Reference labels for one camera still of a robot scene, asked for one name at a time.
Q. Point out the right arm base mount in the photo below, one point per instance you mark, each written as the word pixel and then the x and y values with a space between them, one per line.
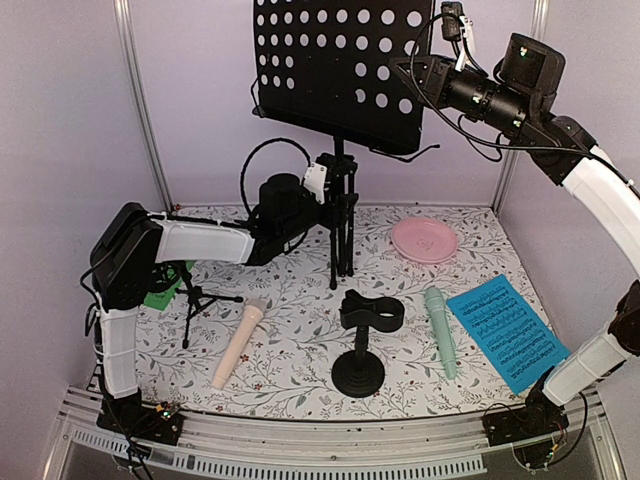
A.
pixel 537 417

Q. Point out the black round-base microphone stand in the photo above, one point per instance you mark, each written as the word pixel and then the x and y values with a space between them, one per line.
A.
pixel 359 373

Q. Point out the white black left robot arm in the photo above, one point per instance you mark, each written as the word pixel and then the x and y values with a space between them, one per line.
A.
pixel 142 252

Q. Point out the mint green toy microphone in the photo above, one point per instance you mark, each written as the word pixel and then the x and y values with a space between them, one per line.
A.
pixel 436 308

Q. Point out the blue sheet music page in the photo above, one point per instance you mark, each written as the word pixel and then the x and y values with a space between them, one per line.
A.
pixel 518 344

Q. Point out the green sheet music page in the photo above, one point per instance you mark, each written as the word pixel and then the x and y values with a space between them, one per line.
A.
pixel 160 301

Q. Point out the aluminium front rail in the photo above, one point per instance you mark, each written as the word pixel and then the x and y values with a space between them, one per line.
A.
pixel 225 447

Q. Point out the black tripod microphone stand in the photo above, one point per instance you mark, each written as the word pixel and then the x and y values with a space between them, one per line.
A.
pixel 166 274

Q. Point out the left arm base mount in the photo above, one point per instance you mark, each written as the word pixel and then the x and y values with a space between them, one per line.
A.
pixel 161 423

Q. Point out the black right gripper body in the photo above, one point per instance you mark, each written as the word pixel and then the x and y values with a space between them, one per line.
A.
pixel 438 90

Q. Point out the pink plastic plate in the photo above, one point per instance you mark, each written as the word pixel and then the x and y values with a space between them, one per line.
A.
pixel 424 240

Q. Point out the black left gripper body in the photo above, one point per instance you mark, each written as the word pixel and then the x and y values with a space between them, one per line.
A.
pixel 335 212

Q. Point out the black music stand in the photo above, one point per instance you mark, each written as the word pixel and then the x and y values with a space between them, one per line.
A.
pixel 324 66

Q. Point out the beige toy microphone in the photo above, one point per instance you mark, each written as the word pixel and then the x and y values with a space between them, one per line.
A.
pixel 252 314

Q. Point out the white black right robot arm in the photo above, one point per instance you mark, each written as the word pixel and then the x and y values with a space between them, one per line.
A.
pixel 516 99

